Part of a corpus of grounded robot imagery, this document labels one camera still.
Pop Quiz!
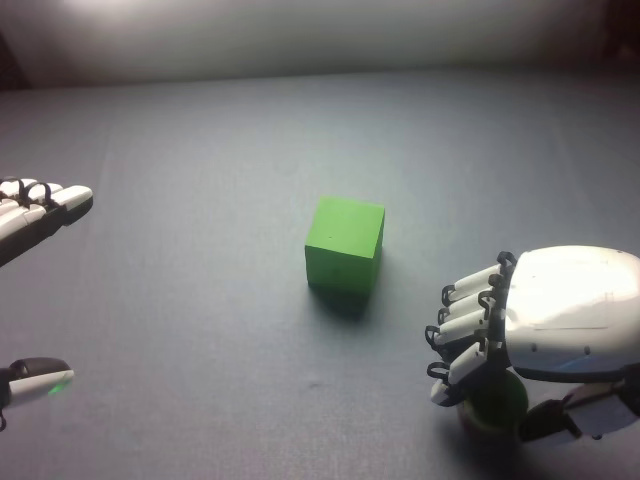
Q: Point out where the grey table cloth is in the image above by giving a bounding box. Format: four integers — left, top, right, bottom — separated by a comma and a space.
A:
0, 64, 640, 480

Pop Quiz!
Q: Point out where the green cube block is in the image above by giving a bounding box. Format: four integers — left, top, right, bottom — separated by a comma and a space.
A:
303, 195, 387, 307

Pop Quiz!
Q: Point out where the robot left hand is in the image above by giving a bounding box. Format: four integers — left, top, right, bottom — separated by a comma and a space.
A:
0, 177, 95, 432

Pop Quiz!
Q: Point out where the green cylinder block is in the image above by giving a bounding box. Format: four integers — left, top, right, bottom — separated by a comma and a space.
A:
458, 371, 530, 435

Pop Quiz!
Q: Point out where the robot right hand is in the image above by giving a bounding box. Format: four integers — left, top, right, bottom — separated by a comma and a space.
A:
424, 244, 640, 444

